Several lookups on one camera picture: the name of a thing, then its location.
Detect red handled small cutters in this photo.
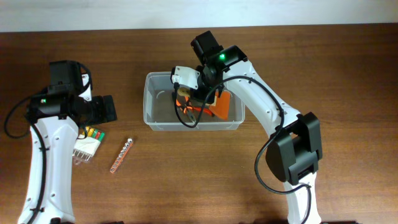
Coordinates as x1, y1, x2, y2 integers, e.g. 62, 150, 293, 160
190, 106, 215, 117

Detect orange scraper wooden handle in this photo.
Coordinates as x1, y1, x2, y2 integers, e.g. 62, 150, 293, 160
177, 88, 231, 120

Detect orange black long-nose pliers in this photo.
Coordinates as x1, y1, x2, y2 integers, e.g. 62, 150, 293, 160
172, 91, 197, 123

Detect orange socket bit rail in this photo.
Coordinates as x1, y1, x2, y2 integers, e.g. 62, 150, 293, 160
109, 138, 134, 174

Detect clear plastic container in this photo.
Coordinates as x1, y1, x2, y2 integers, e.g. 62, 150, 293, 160
143, 72, 245, 131

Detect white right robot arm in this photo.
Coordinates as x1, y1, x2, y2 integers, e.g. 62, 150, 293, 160
191, 31, 323, 223

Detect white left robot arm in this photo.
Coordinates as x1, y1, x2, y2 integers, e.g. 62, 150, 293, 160
18, 60, 117, 223

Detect coloured screwdriver bit set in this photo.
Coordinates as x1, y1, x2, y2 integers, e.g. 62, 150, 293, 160
72, 126, 105, 165

